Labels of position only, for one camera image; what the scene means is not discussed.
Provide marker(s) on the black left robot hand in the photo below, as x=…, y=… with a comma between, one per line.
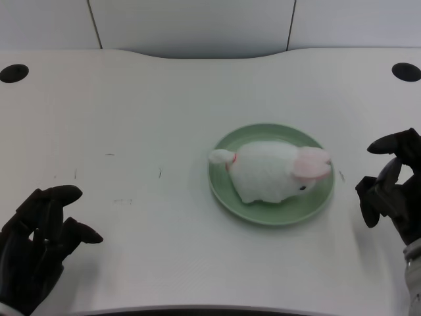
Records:
x=33, y=240

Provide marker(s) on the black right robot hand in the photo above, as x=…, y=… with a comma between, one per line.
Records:
x=394, y=200

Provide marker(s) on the white plush rabbit doll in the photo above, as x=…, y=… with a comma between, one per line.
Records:
x=273, y=176

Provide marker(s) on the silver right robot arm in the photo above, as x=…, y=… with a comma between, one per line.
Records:
x=412, y=279

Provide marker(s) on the green round plate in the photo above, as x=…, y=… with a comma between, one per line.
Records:
x=227, y=194

